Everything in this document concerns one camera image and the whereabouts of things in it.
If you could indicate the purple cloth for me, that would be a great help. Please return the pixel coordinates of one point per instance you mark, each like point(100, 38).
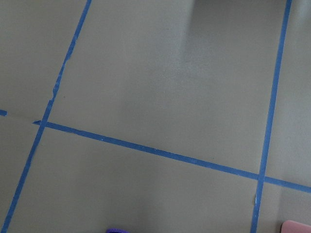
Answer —
point(114, 230)

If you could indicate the pink plastic bin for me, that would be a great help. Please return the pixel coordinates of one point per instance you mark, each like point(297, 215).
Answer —
point(290, 226)

